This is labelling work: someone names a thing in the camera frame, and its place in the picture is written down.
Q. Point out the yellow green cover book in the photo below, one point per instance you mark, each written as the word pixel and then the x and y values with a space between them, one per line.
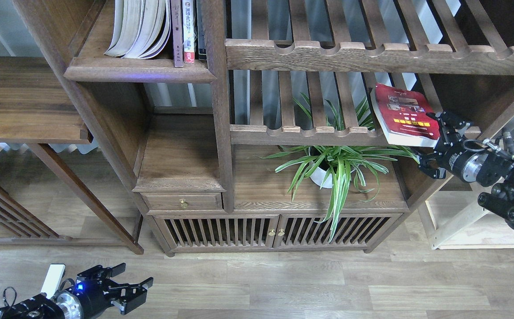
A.
pixel 127 23

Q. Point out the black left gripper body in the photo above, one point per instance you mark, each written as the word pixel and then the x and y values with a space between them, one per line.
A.
pixel 85 301

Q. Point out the white metal bar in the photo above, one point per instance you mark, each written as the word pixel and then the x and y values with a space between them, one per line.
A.
pixel 53 278

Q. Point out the white plant pot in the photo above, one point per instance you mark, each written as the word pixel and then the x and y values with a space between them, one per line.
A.
pixel 322 177

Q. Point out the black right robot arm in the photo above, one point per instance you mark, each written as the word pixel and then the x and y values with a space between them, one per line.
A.
pixel 487 162

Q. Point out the dark wooden bookshelf cabinet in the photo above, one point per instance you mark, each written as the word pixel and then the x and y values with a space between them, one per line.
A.
pixel 278 72

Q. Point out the maroon upright book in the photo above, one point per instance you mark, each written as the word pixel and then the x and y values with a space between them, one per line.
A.
pixel 177 32

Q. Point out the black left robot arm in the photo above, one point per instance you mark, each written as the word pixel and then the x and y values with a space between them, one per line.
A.
pixel 39 307

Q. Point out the green spider plant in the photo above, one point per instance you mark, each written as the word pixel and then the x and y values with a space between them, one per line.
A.
pixel 343 165

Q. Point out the dark wooden side table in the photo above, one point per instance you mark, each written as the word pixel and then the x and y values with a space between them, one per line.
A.
pixel 35 110

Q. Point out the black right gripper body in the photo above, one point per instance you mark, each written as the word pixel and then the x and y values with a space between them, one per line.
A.
pixel 463 159

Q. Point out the light wooden shelf unit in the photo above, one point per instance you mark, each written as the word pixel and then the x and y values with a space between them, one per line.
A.
pixel 453 220

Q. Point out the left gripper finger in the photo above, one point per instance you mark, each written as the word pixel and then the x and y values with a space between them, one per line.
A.
pixel 100 273
pixel 127 297

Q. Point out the red cover book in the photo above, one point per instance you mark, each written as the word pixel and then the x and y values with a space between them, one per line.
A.
pixel 402 117

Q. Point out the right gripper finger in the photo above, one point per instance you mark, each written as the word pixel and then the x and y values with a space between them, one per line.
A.
pixel 429 165
pixel 451 128

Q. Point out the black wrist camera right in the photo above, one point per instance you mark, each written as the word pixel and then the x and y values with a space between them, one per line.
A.
pixel 498 206

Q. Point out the pale lavender cover book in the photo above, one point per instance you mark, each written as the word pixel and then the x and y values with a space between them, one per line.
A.
pixel 154 30

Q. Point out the brass drawer knob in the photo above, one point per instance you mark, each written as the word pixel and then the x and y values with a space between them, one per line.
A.
pixel 183 204

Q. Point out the dark upright book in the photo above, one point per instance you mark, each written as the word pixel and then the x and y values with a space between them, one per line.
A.
pixel 201 46

